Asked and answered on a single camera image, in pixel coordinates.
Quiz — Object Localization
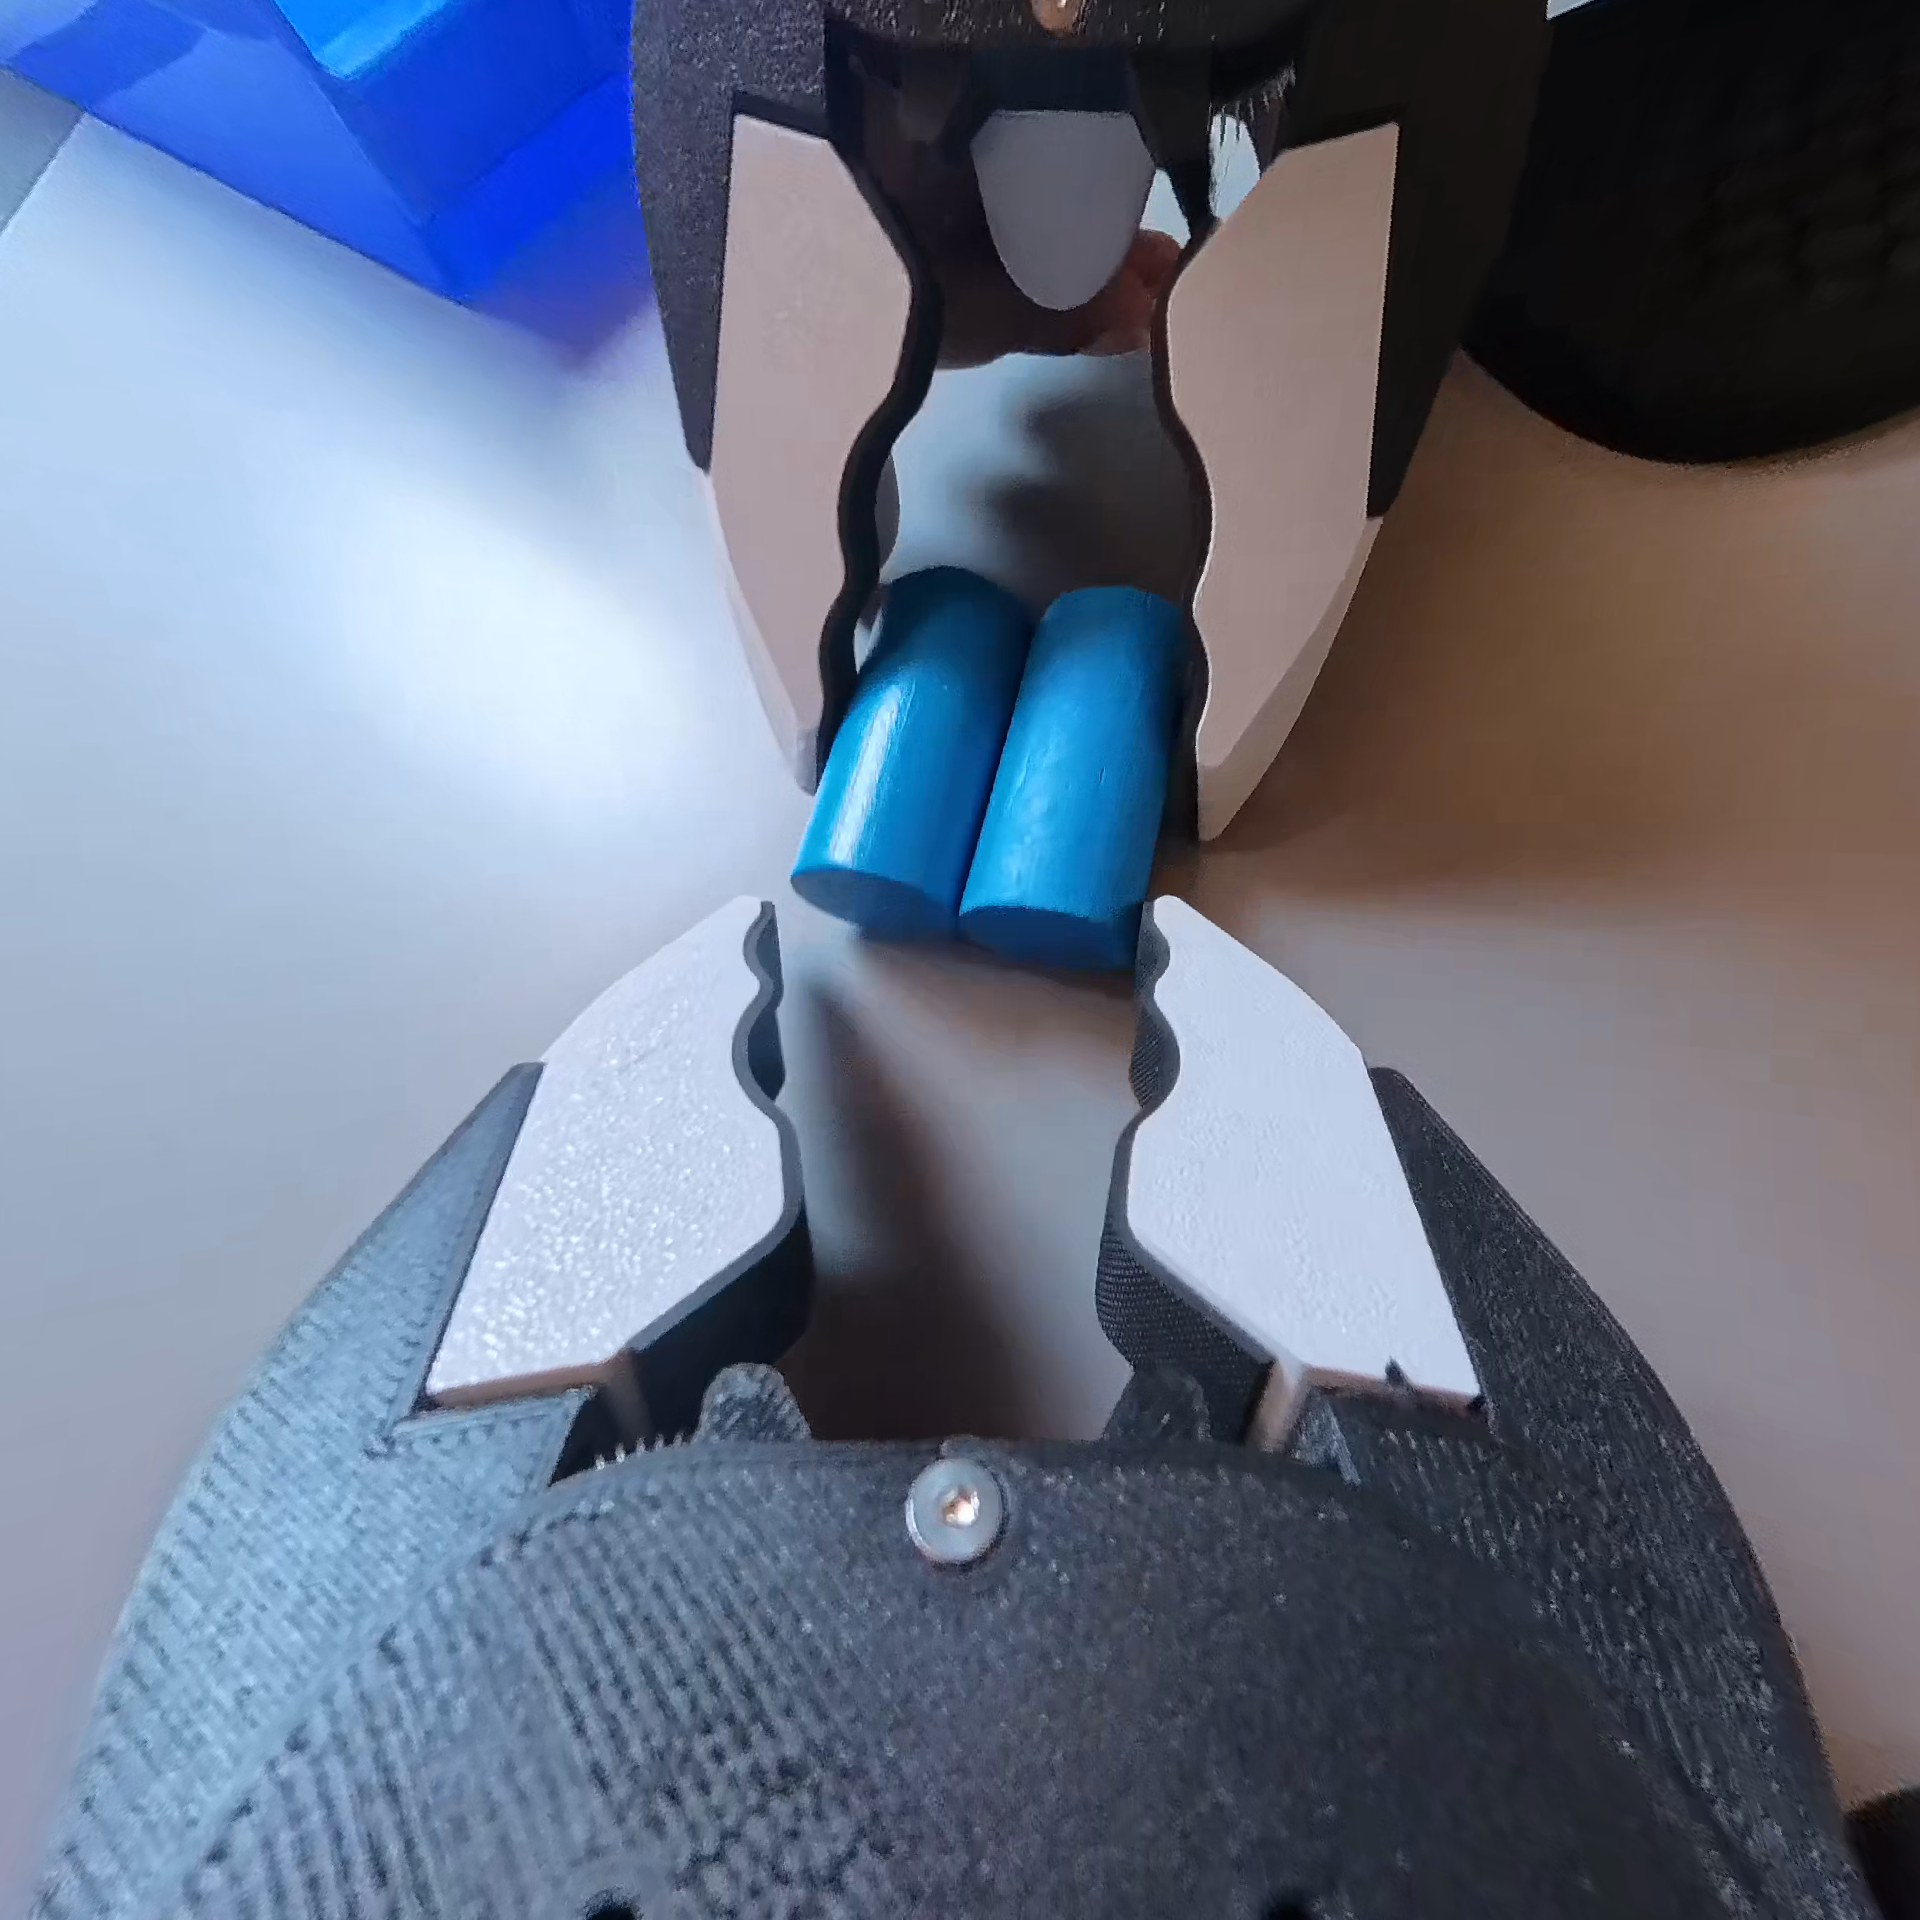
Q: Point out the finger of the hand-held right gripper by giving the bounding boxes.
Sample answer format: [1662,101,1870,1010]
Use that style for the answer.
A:
[703,112,945,799]
[1147,119,1403,847]

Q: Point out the black mesh wrist rest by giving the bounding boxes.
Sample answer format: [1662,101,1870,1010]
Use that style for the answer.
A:
[1462,0,1920,465]

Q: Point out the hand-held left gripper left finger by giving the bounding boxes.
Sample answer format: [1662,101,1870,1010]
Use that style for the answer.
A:
[422,896,815,1479]

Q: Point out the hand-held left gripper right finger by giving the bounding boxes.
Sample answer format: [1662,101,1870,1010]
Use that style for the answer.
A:
[1094,896,1489,1455]

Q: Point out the blue wooden cylinder block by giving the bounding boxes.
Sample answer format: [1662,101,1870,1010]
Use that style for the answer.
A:
[791,565,1028,945]
[957,585,1193,975]

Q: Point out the blue plastic bin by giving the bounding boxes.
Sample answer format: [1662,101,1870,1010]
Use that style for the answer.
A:
[0,0,656,354]

